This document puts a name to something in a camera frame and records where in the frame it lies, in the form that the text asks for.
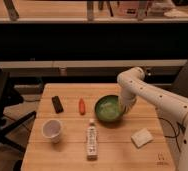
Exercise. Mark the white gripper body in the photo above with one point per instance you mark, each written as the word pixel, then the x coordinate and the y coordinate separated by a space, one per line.
pixel 126 101

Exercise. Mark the green ceramic bowl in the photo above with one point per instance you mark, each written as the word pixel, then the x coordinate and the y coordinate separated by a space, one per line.
pixel 107 109

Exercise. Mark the white plastic bottle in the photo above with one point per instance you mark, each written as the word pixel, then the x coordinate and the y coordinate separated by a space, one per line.
pixel 91 141

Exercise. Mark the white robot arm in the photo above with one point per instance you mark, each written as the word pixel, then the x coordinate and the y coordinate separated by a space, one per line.
pixel 132 84

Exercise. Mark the long wooden bench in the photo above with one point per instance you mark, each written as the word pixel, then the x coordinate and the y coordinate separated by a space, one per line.
pixel 84 67

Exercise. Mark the white sponge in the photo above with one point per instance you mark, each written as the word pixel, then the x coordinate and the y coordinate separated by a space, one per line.
pixel 141 137

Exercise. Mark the orange carrot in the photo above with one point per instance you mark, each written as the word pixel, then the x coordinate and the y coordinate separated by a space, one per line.
pixel 82 108

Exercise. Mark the black rectangular bar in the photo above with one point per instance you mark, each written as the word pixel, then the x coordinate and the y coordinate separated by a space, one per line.
pixel 57 104

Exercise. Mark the white paper cup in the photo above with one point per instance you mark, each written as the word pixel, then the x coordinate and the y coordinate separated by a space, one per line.
pixel 52 130

